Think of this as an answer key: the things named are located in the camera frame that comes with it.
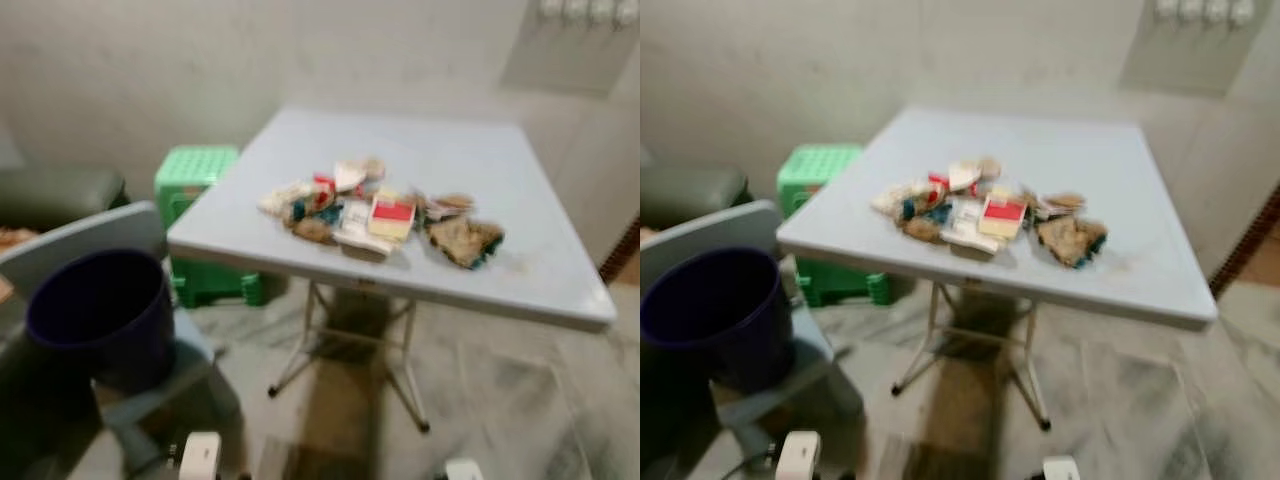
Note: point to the purple plastic bin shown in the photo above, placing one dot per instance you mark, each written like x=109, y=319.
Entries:
x=750, y=345
x=130, y=345

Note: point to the light grey plastic chair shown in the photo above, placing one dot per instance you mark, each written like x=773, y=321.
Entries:
x=90, y=230
x=710, y=228

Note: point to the dark green leather sofa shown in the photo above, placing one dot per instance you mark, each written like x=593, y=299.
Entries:
x=695, y=195
x=55, y=195

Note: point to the grey folding table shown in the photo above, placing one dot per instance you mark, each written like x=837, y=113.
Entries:
x=520, y=190
x=1130, y=190

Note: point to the green plastic stool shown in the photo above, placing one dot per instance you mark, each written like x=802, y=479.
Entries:
x=195, y=165
x=815, y=165

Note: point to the brown white wrapper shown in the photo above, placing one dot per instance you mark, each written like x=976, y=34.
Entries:
x=448, y=204
x=1060, y=203

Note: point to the red white packet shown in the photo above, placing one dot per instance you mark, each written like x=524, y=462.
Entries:
x=1002, y=213
x=392, y=213

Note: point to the crumpled white paper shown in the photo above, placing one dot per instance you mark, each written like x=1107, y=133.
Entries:
x=892, y=197
x=280, y=197

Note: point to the small brown wrapper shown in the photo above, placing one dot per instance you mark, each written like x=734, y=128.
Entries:
x=922, y=230
x=312, y=230

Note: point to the white flat paper packet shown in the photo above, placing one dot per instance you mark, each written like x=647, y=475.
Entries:
x=965, y=225
x=355, y=228

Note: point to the white round paper lid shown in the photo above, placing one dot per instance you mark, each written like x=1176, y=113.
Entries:
x=350, y=175
x=963, y=175

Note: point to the white wall switch panel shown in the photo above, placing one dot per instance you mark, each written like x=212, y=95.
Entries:
x=1205, y=10
x=585, y=10

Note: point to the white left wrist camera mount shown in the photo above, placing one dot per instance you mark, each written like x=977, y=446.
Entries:
x=200, y=455
x=798, y=455

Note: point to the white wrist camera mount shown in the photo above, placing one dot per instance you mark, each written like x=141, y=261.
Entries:
x=200, y=455
x=798, y=455
x=464, y=470
x=1060, y=469

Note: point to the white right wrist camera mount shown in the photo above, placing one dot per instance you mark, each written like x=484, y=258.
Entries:
x=464, y=470
x=1060, y=469

